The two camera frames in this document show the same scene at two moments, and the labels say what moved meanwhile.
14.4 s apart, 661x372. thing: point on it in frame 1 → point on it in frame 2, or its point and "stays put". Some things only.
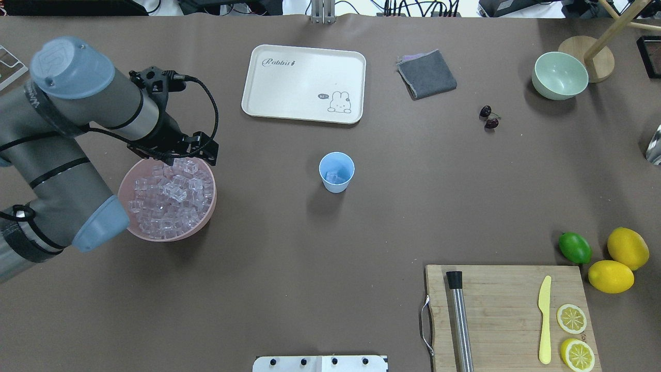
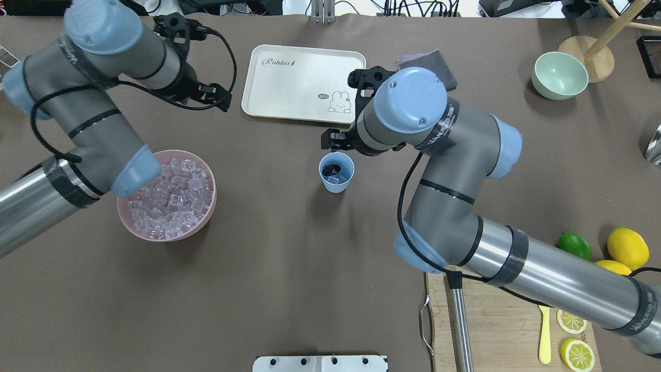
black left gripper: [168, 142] → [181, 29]
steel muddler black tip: [463, 344] stays put
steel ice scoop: [653, 152] stays put
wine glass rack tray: [649, 49] stays put
